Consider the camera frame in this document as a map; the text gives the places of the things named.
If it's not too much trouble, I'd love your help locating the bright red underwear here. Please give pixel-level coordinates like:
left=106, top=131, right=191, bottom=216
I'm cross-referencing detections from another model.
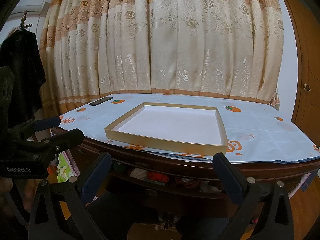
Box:
left=147, top=172, right=169, bottom=183

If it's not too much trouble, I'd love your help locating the green cartoon bag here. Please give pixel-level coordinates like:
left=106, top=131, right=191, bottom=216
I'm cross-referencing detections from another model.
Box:
left=56, top=152, right=74, bottom=183

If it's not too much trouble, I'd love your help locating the black hanging garment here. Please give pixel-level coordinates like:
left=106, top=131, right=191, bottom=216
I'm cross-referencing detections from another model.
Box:
left=1, top=29, right=46, bottom=129

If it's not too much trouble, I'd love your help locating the black smartphone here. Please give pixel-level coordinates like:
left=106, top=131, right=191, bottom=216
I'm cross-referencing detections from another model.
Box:
left=89, top=96, right=113, bottom=106

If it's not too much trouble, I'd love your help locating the dark wooden desk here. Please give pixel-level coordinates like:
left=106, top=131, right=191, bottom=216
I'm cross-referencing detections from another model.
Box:
left=51, top=127, right=320, bottom=215

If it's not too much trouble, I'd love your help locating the wooden coat rack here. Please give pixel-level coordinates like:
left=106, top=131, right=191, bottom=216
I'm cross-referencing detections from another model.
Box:
left=19, top=10, right=33, bottom=31

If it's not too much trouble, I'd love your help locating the wooden door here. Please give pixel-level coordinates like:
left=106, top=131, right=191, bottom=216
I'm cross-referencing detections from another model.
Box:
left=284, top=0, right=319, bottom=147

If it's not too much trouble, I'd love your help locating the shallow cardboard tray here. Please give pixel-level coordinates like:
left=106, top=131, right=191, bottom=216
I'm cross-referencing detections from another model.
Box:
left=105, top=102, right=228, bottom=156

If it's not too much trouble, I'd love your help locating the curtain tassel tieback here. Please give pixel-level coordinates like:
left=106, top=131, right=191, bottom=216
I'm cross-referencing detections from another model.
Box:
left=270, top=86, right=280, bottom=110

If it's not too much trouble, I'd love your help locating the beige floral curtain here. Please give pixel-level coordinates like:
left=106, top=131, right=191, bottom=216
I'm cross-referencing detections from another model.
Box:
left=40, top=0, right=284, bottom=117

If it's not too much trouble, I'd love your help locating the white air conditioner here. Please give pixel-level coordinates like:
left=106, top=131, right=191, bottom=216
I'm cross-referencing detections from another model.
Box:
left=9, top=0, right=49, bottom=18

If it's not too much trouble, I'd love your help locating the brass door knob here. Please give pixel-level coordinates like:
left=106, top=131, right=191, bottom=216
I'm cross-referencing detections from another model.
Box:
left=303, top=83, right=311, bottom=92

